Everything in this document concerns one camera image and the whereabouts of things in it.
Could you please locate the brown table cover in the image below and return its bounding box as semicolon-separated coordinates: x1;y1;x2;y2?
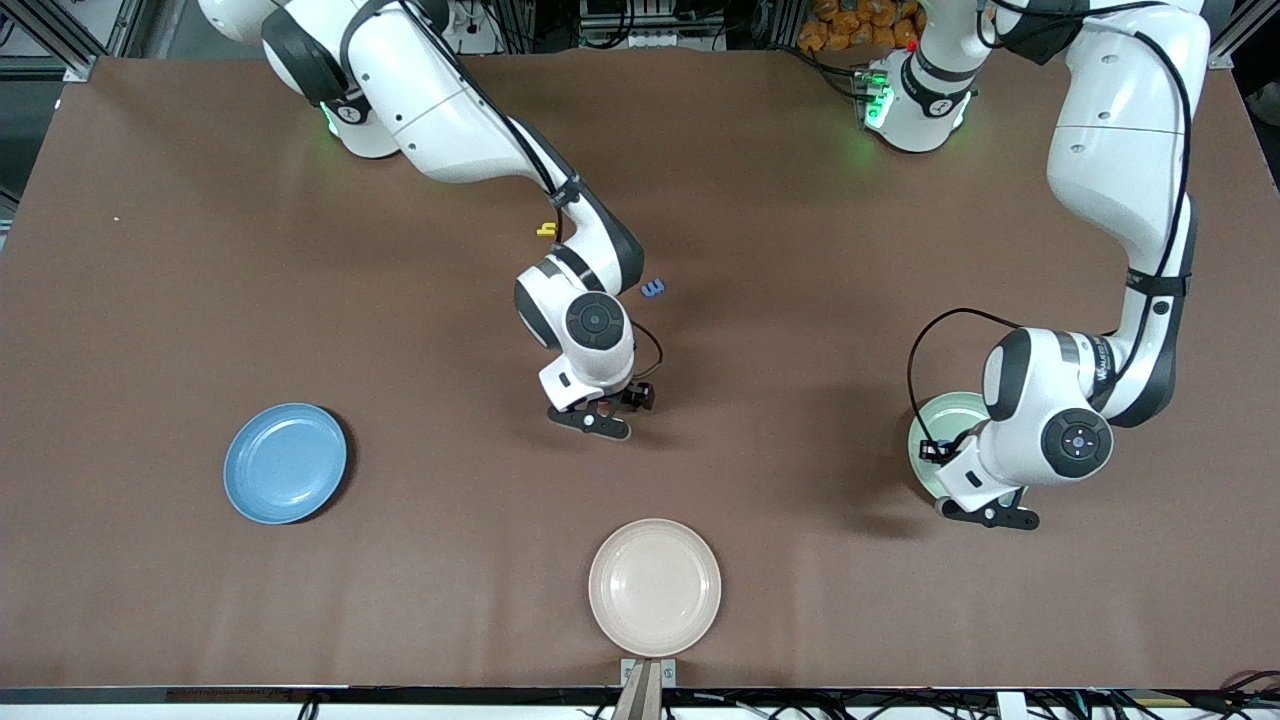
0;48;1280;691

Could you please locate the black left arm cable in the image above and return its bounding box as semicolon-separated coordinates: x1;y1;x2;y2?
907;0;1198;446

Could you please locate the black table edge rail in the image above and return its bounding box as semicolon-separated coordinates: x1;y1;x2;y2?
0;685;1280;707

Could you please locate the green plate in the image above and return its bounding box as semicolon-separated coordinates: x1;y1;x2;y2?
907;391;1001;501

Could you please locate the white power strip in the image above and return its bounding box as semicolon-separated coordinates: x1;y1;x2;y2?
578;20;728;51
445;0;501;41

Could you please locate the aluminium frame post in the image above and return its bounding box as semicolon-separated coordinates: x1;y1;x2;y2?
1205;0;1280;71
0;0;136;83

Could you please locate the blue plate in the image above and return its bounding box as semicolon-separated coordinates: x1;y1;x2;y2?
222;402;349;526

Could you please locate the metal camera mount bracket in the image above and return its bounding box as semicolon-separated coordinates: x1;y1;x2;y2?
612;658;678;720

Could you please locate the beige plate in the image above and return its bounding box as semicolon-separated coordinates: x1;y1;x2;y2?
588;518;723;659

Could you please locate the orange bags pile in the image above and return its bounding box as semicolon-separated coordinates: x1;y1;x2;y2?
797;0;923;55

